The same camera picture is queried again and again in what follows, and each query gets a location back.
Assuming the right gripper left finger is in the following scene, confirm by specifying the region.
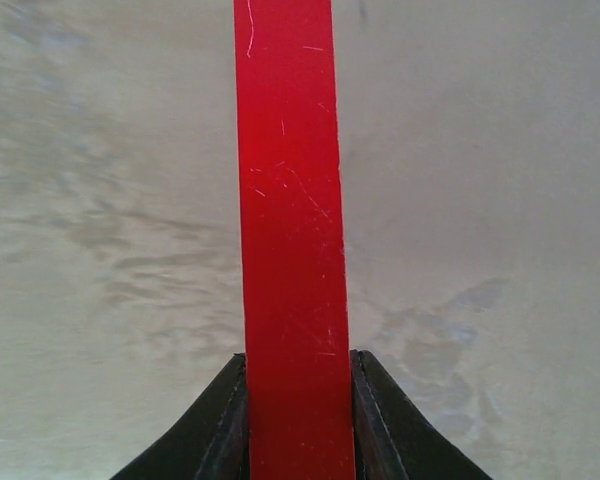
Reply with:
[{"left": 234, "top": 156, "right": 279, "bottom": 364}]
[{"left": 112, "top": 353, "right": 250, "bottom": 480}]

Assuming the red wooden picture frame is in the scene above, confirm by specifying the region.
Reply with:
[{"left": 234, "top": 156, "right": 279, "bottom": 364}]
[{"left": 233, "top": 1, "right": 355, "bottom": 479}]

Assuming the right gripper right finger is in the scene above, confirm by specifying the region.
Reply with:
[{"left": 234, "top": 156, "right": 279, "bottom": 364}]
[{"left": 350, "top": 350, "right": 490, "bottom": 480}]

